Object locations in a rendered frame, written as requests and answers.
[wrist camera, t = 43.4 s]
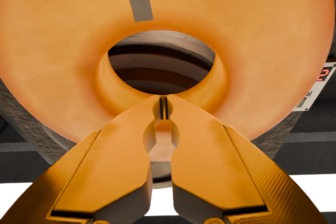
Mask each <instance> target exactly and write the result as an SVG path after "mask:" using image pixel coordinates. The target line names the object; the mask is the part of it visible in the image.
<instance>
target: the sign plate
mask: <svg viewBox="0 0 336 224"><path fill-rule="evenodd" d="M335 69H336V58H327V59H326V62H325V64H324V67H323V69H322V71H321V73H320V75H323V74H325V76H320V75H319V76H320V77H319V78H318V79H322V80H316V82H315V84H314V85H313V87H312V88H311V90H310V91H309V93H308V94H307V95H306V97H305V98H304V99H306V100H305V102H304V104H303V105H302V107H301V108H295V109H294V110H293V111H308V110H309V108H310V107H311V105H312V104H313V102H314V101H315V99H316V98H317V96H318V95H319V93H320V92H321V90H322V89H323V87H324V86H325V84H326V83H327V81H328V80H329V78H330V77H331V75H332V74H333V72H334V71H335ZM323 70H328V71H329V72H328V73H327V74H326V72H327V71H323Z"/></svg>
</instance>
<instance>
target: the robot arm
mask: <svg viewBox="0 0 336 224"><path fill-rule="evenodd" d="M164 111H165V118H166V120H168V121H169V122H170V132H171V143H172V144H173V145H174V146H175V148H176V149H175V151H174V152H173V153H172V155H171V158H170V161H171V180H172V199H173V208H174V210H175V212H176V213H177V214H178V215H180V216H182V217H183V218H185V219H187V220H188V221H190V222H192V223H193V224H328V222H327V221H326V219H325V218H324V216H323V215H322V214H321V212H320V211H319V209H318V208H317V207H316V205H315V204H314V203H313V201H312V200H311V199H310V198H309V196H308V195H307V194H306V193H305V192H304V190H303V189H302V188H301V187H300V186H299V185H298V184H297V183H296V182H295V181H294V180H293V179H292V178H291V177H290V176H289V175H288V174H287V173H286V172H285V171H284V170H283V169H282V168H281V167H280V166H279V165H277V164H276V163H275V162H274V161H273V160H271V159H270V158H269V157H268V156H267V155H266V154H264V153H263V152H262V151H261V150H260V149H259V148H257V147H256V146H255V145H254V144H253V143H251V142H250V141H249V140H248V139H247V138H246V137H244V136H243V135H242V134H241V133H240V132H239V131H237V130H236V129H235V128H234V127H233V126H225V125H224V124H223V123H221V122H220V121H219V120H218V119H217V118H215V117H214V116H213V115H211V114H210V113H208V112H206V111H204V110H203V109H201V108H199V107H197V106H195V105H193V104H191V103H189V102H187V101H185V100H184V99H182V98H180V97H178V96H176V95H174V94H169V95H167V96H161V95H153V96H151V97H149V98H147V99H146V100H144V101H142V102H140V103H138V104H137V105H135V106H133V107H131V108H129V109H128V110H126V111H124V112H122V113H121V114H119V115H118V116H116V117H115V118H113V119H112V120H111V121H110V122H108V123H107V124H106V125H105V126H104V127H103V128H102V129H101V130H100V131H94V130H93V131H92V132H90V133H89V134H88V135H87V136H86V137H85V138H83V139H82V140H81V141H80V142H79V143H78V144H76V145H75V146H74V147H73V148H72V149H71V150H69V151H68V152H67V153H66V154H65V155H63V156H62V157H61V158H60V159H59V160H58V161H56V162H55V163H54V164H53V165H52V166H51V167H49V168H48V169H47V170H46V171H45V172H44V173H43V174H41V175H40V176H39V177H38V178H37V179H36V180H35V181H34V182H33V183H32V184H31V185H30V186H29V187H28V188H27V189H26V190H25V191H24V192H23V193H22V194H21V195H20V196H19V197H18V198H17V200H16V201H15V202H14V203H13V204H12V205H11V206H10V208H9V209H8V210H7V211H6V213H5V214H4V215H3V216H2V218H1V219H0V224H132V223H133V222H135V221H137V220H138V219H140V218H141V217H143V216H145V215H146V214H147V213H148V211H149V210H150V207H151V201H152V193H153V179H152V171H151V162H150V156H149V152H150V151H151V149H152V148H153V147H154V145H155V144H156V143H157V136H156V126H157V125H158V123H159V122H160V121H161V120H163V119H164Z"/></svg>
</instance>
